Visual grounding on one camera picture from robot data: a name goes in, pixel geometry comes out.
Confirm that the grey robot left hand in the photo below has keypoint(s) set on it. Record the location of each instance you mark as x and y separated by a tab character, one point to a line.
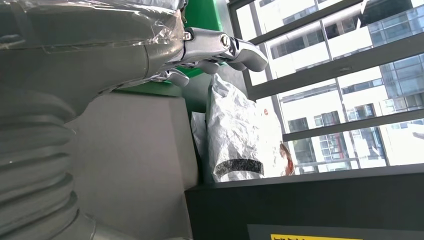
99	49

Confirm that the green plastic crate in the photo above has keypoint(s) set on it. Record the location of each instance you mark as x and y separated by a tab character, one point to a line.
202	15

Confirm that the crumpled grey parcel bag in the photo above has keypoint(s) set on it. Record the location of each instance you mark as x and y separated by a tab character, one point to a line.
232	132

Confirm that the dark window frame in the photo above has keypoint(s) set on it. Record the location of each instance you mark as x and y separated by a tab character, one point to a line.
331	73

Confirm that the dark green table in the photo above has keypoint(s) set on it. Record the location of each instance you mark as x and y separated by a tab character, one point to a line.
195	96

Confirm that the black and yellow label strip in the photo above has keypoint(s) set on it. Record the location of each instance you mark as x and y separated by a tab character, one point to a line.
331	233

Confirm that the black inbound scanner machine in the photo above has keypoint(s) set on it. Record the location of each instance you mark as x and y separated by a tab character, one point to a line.
298	202

